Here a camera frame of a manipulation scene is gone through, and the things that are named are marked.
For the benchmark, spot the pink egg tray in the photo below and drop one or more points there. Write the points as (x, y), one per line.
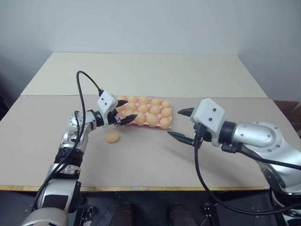
(158, 115)

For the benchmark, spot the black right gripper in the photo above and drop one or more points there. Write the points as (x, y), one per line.
(207, 136)

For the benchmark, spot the orange egg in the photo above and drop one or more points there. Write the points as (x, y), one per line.
(166, 103)
(166, 112)
(142, 108)
(131, 106)
(164, 122)
(112, 137)
(143, 100)
(121, 109)
(129, 112)
(155, 102)
(154, 109)
(151, 119)
(140, 119)
(132, 98)

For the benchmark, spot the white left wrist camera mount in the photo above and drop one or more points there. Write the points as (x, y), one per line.
(106, 101)

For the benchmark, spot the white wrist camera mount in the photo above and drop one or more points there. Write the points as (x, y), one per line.
(209, 113)
(106, 101)

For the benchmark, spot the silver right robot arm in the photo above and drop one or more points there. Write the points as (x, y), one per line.
(258, 136)

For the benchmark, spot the black metal bracket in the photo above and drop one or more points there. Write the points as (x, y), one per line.
(87, 216)
(211, 214)

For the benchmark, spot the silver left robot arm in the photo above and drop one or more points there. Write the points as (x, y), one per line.
(58, 193)

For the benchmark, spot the dark brown rounded shape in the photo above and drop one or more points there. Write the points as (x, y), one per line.
(124, 214)
(176, 214)

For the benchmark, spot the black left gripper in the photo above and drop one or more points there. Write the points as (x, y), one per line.
(115, 117)

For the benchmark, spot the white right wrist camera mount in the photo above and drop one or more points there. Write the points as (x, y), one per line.
(209, 113)

